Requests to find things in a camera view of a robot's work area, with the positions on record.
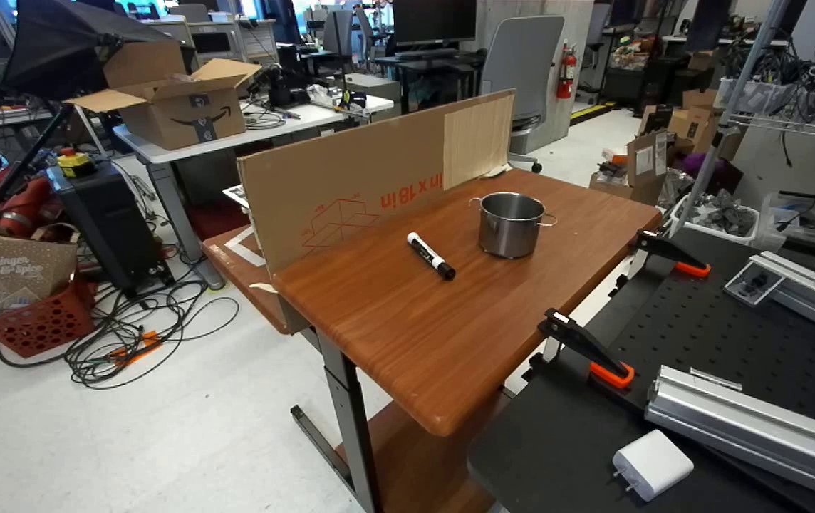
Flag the black marker with white label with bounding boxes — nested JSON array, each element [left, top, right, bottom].
[[404, 228, 458, 282]]

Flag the silver metal pot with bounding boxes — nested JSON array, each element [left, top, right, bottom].
[[466, 188, 559, 262]]

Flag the brown cardboard panel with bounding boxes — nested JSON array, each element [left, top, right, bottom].
[[234, 87, 519, 278]]

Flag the grey metal table leg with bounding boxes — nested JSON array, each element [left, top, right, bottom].
[[287, 324, 387, 513]]

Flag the large black orange clamp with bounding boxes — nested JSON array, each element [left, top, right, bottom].
[[536, 308, 639, 396]]

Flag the grey office desk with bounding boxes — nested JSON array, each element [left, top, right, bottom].
[[107, 96, 355, 271]]

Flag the grey office chair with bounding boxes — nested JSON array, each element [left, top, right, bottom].
[[479, 12, 570, 175]]

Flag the black computer monitor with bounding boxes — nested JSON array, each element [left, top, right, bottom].
[[391, 0, 479, 44]]

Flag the red fire extinguisher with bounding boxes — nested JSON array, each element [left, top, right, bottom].
[[553, 41, 582, 103]]

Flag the open cardboard box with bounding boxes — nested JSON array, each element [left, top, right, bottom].
[[62, 36, 264, 151]]

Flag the small black orange clamp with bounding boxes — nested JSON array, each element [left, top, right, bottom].
[[635, 228, 716, 282]]

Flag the white plastic bin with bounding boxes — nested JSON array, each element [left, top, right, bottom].
[[670, 194, 760, 244]]

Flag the white power adapter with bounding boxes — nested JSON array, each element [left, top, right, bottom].
[[609, 428, 697, 505]]

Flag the grey outlet box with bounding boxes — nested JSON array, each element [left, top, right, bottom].
[[720, 258, 790, 308]]

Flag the silver metal pole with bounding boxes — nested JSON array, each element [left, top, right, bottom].
[[673, 0, 794, 237]]

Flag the red plastic basket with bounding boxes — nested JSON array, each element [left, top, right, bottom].
[[0, 278, 100, 362]]

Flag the wide aluminium extrusion bar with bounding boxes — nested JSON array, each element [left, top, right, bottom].
[[643, 365, 815, 510]]

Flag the brown paper bag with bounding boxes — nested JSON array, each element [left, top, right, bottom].
[[0, 225, 79, 324]]

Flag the black photo softbox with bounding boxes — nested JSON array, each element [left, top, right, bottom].
[[0, 0, 176, 103]]

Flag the black floor cables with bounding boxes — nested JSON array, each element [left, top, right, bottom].
[[0, 271, 246, 392]]

